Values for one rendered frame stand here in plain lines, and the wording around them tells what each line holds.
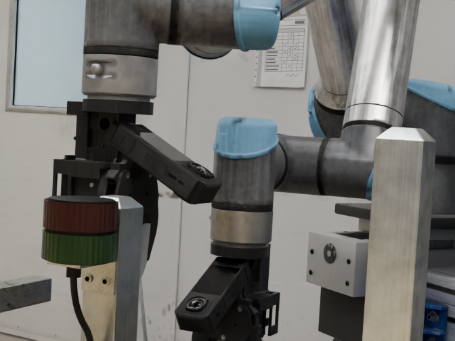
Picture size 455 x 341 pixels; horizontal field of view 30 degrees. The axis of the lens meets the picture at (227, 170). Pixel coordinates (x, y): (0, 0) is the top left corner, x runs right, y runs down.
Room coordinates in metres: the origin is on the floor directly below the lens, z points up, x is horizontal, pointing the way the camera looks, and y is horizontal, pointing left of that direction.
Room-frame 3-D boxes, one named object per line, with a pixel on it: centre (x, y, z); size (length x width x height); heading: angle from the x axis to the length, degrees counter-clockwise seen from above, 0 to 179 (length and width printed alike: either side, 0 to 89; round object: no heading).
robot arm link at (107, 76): (0.86, 0.11, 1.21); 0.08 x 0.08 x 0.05
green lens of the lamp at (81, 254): (0.68, 0.12, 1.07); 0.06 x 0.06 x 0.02
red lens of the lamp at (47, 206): (0.68, 0.12, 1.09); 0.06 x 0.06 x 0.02
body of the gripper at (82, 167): (0.86, 0.12, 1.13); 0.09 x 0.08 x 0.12; 62
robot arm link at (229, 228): (1.03, -0.02, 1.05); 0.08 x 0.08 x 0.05
